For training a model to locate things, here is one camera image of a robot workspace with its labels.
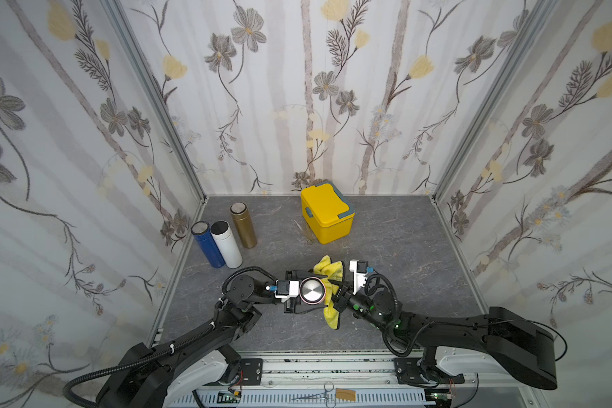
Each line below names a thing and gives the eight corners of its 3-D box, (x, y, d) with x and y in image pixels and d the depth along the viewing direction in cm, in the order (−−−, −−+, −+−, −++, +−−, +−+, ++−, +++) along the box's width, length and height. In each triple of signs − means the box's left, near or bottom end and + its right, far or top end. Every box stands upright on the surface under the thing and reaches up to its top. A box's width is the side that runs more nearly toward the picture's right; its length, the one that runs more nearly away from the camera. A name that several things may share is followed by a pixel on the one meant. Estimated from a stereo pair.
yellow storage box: (320, 249, 104) (322, 227, 92) (299, 213, 116) (298, 189, 105) (352, 237, 108) (357, 214, 96) (328, 203, 121) (330, 179, 109)
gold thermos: (241, 248, 105) (228, 213, 87) (244, 237, 108) (231, 201, 91) (256, 248, 105) (245, 213, 87) (257, 237, 108) (248, 201, 91)
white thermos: (225, 269, 99) (207, 234, 81) (229, 255, 103) (212, 220, 85) (241, 269, 99) (226, 234, 81) (244, 255, 103) (230, 220, 85)
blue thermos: (213, 271, 97) (193, 238, 80) (209, 258, 101) (189, 224, 84) (227, 265, 99) (210, 232, 82) (222, 252, 102) (205, 218, 86)
